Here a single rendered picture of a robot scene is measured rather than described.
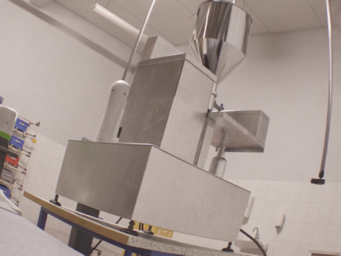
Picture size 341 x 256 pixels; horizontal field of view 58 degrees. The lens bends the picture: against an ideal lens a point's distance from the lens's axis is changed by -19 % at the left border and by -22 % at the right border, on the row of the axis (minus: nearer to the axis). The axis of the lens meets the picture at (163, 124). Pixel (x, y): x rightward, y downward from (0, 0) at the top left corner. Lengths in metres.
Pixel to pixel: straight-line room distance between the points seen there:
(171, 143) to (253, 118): 0.44
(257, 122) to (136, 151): 0.56
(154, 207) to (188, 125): 0.30
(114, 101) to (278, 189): 3.49
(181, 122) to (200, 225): 0.36
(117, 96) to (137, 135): 0.97
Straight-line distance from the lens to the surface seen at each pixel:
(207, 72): 1.30
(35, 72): 7.19
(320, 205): 4.87
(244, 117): 1.51
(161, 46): 1.40
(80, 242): 2.25
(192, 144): 1.23
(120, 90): 2.18
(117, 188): 1.11
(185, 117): 1.21
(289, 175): 5.20
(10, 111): 2.09
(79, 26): 7.88
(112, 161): 1.17
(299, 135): 5.34
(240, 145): 1.52
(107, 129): 2.13
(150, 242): 0.96
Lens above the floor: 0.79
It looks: 16 degrees up
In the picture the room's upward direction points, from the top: 16 degrees clockwise
